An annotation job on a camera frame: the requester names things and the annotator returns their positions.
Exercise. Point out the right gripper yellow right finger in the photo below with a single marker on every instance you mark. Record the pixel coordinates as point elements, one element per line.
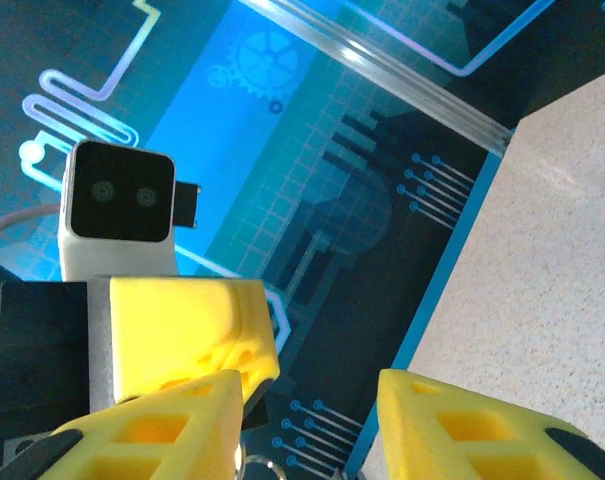
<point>412,430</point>

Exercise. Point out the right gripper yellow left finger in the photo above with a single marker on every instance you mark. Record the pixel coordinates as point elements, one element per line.
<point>212,400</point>

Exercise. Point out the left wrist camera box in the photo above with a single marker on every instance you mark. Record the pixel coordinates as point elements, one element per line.
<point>117,200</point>

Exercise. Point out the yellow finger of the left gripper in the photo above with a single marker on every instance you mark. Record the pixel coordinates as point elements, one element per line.
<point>182,325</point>

